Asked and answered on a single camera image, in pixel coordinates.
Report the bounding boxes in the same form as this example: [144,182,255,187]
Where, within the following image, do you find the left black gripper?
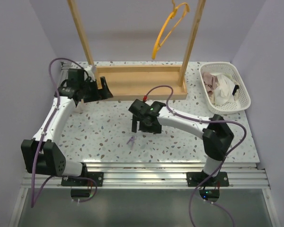
[80,77,112,103]

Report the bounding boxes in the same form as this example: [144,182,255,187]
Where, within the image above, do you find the purple clothespin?
[126,136,135,149]

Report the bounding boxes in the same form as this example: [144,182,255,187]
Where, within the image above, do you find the orange plastic hanger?
[151,0,190,60]

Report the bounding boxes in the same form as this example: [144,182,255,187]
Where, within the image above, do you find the white underwear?
[213,74,236,106]

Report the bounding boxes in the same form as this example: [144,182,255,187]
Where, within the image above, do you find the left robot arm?
[21,65,113,186]

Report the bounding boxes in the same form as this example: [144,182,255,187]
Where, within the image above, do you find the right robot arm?
[129,99,234,187]

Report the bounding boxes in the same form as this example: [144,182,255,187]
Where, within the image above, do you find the white clothespin tray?
[73,99,85,113]

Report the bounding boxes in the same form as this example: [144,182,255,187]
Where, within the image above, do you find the wooden hanging rack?
[67,0,206,101]

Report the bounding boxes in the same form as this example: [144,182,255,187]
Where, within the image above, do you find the clothes in basket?
[202,72,240,105]

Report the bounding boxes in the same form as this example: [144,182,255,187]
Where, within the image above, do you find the white laundry basket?
[199,61,251,115]

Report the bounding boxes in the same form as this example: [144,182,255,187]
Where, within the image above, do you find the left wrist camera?
[84,65,96,82]

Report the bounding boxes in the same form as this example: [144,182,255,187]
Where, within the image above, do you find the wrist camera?
[84,65,96,82]
[142,95,148,102]

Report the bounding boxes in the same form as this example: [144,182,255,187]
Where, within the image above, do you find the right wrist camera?
[142,95,148,102]

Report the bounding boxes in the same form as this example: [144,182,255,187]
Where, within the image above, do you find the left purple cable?
[30,57,98,209]

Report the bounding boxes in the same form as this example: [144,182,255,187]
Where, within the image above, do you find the aluminium mounting rail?
[21,62,270,190]

